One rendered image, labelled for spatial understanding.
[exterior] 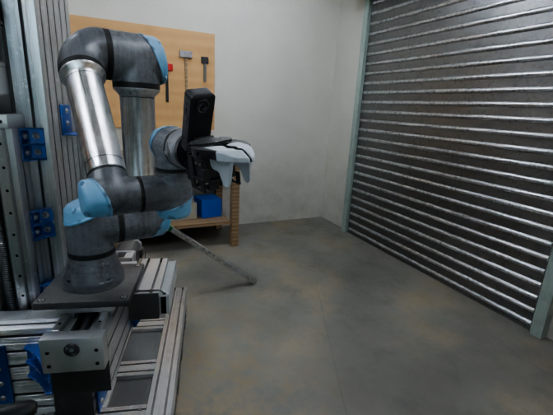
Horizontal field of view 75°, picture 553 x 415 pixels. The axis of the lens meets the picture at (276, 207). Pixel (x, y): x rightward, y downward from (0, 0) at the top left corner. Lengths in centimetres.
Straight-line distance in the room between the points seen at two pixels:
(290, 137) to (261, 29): 115
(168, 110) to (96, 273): 283
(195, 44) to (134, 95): 284
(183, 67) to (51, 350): 310
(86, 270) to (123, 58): 53
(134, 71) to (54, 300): 59
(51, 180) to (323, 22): 366
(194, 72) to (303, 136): 138
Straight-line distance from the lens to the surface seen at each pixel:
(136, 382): 172
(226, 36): 394
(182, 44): 380
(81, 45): 97
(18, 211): 119
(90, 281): 106
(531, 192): 277
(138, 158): 102
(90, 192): 75
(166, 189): 78
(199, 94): 62
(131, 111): 101
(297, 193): 436
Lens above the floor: 130
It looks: 15 degrees down
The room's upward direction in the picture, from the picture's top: 3 degrees clockwise
